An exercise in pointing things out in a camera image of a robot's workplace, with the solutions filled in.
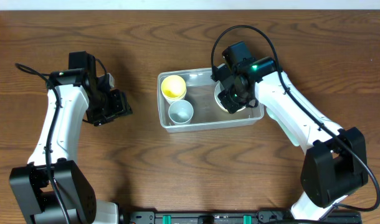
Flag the grey plastic cup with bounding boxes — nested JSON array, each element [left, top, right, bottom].
[[168, 100, 194, 125]]

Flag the mint green plastic spoon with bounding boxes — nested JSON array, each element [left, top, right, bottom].
[[266, 108, 300, 147]]

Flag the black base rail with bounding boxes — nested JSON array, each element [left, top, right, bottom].
[[118, 208, 363, 224]]

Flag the yellow plastic cup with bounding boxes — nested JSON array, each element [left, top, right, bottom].
[[161, 75, 187, 105]]

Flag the grey plastic bowl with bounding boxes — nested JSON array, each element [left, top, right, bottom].
[[214, 82, 245, 113]]

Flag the clear plastic storage box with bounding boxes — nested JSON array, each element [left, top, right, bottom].
[[157, 68, 264, 133]]

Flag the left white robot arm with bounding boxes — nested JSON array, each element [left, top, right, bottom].
[[9, 68, 132, 223]]

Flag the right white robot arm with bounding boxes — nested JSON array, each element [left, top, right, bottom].
[[211, 57, 369, 220]]

